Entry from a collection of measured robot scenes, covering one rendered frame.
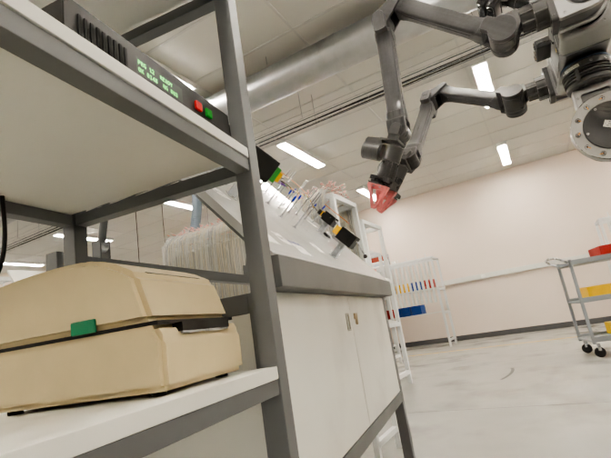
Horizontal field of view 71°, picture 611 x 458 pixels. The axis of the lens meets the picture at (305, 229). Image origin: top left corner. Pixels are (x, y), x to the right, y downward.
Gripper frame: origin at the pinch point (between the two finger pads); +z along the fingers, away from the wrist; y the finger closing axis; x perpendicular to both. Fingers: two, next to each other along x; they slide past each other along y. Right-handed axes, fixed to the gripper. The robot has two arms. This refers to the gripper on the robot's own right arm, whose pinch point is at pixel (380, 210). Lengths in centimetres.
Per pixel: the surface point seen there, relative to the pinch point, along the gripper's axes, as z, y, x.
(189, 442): 68, 86, 26
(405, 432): 77, -32, 39
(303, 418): 55, 74, 40
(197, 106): 9, 110, 14
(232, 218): 24, 89, 13
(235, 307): 40, 87, 22
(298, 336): 42, 71, 30
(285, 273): 29, 84, 27
